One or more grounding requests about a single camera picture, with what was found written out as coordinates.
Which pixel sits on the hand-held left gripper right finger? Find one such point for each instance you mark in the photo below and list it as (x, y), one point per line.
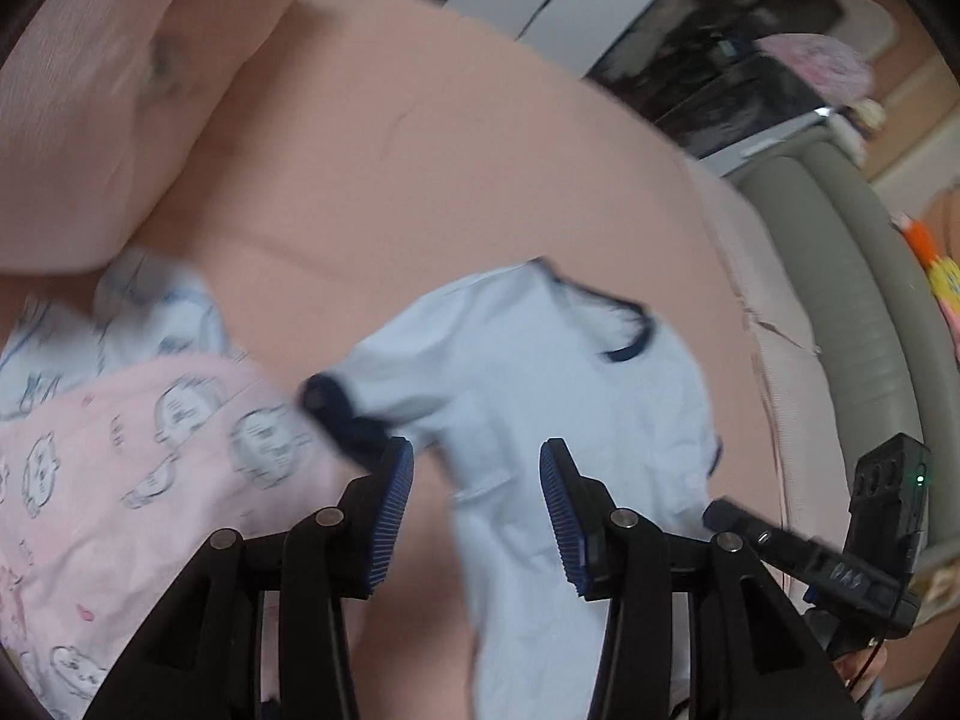
(562, 517)

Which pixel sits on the orange plush toy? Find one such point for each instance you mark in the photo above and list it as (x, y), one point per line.
(919, 240)

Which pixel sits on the person's right hand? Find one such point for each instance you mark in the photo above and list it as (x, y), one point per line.
(855, 671)

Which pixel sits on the beige mattress cover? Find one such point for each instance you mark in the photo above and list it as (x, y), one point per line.
(772, 300)

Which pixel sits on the small white plush toy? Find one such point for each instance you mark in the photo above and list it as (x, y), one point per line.
(859, 127)

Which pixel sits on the pink patterned cloth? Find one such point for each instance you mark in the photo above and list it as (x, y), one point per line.
(817, 67)

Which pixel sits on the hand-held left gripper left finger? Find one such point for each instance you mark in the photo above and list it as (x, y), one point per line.
(390, 517)

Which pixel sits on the yellow plush toy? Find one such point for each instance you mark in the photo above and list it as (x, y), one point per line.
(946, 277)

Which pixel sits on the dark cabinet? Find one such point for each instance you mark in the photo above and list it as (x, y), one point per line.
(712, 52)

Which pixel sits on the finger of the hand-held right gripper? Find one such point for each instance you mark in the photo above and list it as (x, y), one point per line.
(795, 549)

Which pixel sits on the pink printed pajama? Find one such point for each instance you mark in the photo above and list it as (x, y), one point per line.
(112, 465)

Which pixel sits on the padded headboard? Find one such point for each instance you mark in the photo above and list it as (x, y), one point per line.
(847, 277)

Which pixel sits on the pink pillow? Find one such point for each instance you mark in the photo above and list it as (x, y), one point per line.
(90, 127)

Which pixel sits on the pink bed sheet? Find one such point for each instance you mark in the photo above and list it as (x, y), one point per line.
(450, 165)

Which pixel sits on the light blue navy-trimmed shirt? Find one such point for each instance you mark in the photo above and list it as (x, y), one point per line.
(525, 360)

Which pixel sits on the white blue-printed cloth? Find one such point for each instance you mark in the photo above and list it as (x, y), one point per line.
(150, 315)

